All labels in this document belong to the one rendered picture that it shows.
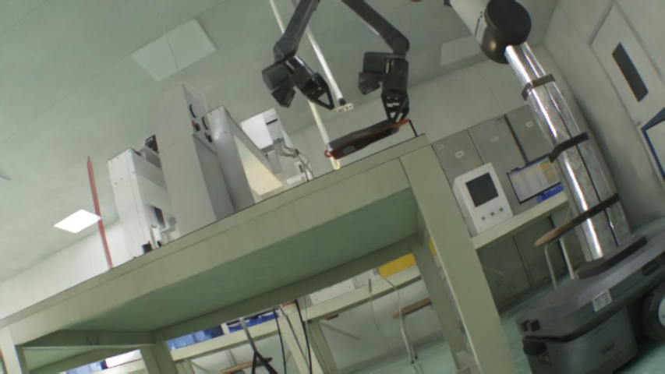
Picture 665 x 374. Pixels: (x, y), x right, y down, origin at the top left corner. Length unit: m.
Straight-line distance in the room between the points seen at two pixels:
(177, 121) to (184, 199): 0.23
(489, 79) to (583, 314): 5.55
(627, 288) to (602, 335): 0.13
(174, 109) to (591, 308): 1.23
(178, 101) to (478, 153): 4.54
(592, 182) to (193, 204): 1.09
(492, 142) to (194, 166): 4.66
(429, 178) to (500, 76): 5.53
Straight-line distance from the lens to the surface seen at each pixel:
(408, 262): 4.23
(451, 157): 5.69
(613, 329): 1.24
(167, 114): 1.51
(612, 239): 1.46
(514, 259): 5.58
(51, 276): 7.84
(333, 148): 1.42
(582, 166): 1.48
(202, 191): 1.38
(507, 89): 6.57
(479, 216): 4.36
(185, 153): 1.43
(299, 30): 1.69
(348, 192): 1.14
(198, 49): 4.16
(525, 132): 5.92
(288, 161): 2.23
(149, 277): 1.26
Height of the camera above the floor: 0.42
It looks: 14 degrees up
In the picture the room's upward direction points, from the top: 22 degrees counter-clockwise
